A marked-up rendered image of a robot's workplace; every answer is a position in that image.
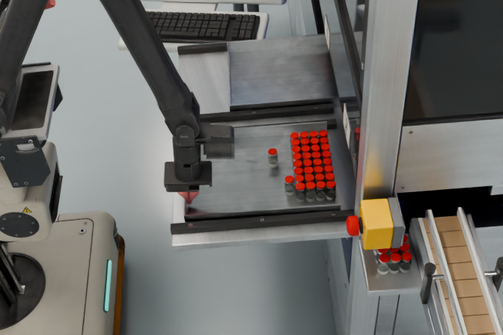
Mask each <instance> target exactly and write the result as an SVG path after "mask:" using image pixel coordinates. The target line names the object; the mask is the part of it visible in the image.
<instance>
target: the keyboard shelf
mask: <svg viewBox="0 0 503 335"><path fill-rule="evenodd" d="M217 7H218V3H201V2H177V1H164V2H163V3H162V6H161V8H160V9H145V10H146V11H150V12H151V11H156V12H157V11H161V12H180V13H181V12H185V13H205V14H206V13H211V14H212V13H217V14H219V13H223V14H224V15H225V13H229V14H230V15H231V14H236V15H237V14H243V15H244V14H249V16H250V14H253V15H256V16H260V21H259V25H258V28H257V34H256V38H255V39H256V40H258V39H265V38H266V32H267V28H268V24H269V14H268V13H258V12H234V11H216V9H217ZM194 44H197V43H163V45H164V47H165V49H166V51H167V52H177V47H178V46H185V45H194ZM118 49H119V50H127V51H129V50H128V48H127V47H126V45H125V43H124V42H123V40H122V38H120V40H119V42H118Z"/></svg>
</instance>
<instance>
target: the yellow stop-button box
mask: <svg viewBox="0 0 503 335"><path fill-rule="evenodd" d="M359 222H360V225H361V229H359V230H360V233H361V236H362V243H363V248H364V249H365V250H373V249H383V248H390V247H391V248H400V244H401V239H402V234H403V221H402V217H401V214H400V209H399V206H398V202H397V198H396V197H389V198H388V199H385V198H384V199H375V200H361V202H360V209H359Z"/></svg>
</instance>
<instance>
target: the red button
mask: <svg viewBox="0 0 503 335"><path fill-rule="evenodd" d="M346 226H347V232H348V234H349V236H358V235H359V229H361V225H360V222H359V220H358V217H357V216H356V215H352V216H349V217H348V218H347V221H346Z"/></svg>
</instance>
